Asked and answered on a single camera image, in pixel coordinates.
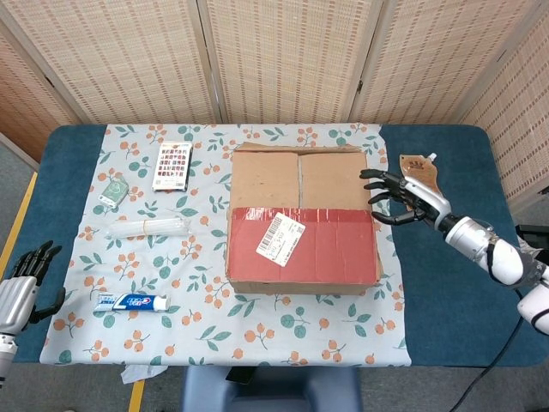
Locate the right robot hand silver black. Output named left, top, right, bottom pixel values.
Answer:
left=359, top=167, right=452, bottom=233

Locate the brown spout pouch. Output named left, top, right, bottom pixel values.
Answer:
left=399, top=152, right=443, bottom=205

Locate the clear bag of white sticks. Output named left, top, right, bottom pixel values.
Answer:
left=105, top=216, right=192, bottom=239

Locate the floral print tablecloth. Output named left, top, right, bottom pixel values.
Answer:
left=39, top=123, right=413, bottom=368

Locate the bamboo folding screen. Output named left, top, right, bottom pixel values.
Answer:
left=0, top=0, right=549, bottom=205

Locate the colourful card pack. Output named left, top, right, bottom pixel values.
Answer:
left=151, top=142, right=192, bottom=192

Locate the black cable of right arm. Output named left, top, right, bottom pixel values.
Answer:
left=464, top=287, right=527, bottom=412

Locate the small green white pack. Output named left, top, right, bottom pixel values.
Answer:
left=97, top=178, right=130, bottom=210

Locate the cardboard box with red tape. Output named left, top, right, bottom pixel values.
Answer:
left=225, top=142, right=384, bottom=296

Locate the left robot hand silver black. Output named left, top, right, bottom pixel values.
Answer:
left=0, top=239, right=67, bottom=335

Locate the blue white toothpaste tube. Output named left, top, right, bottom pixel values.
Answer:
left=93, top=293, right=172, bottom=313

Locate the flat black object under table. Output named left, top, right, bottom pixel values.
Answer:
left=226, top=367, right=257, bottom=385

